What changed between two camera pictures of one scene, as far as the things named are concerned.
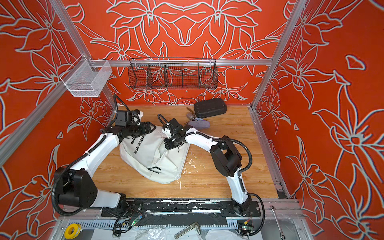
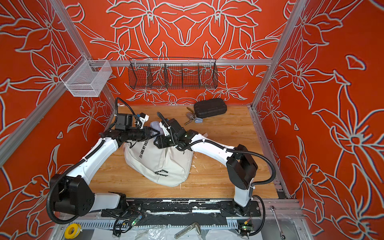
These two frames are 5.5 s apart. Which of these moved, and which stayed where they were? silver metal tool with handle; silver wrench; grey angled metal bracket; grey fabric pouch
Moved: grey fabric pouch
Stayed: grey angled metal bracket; silver metal tool with handle; silver wrench
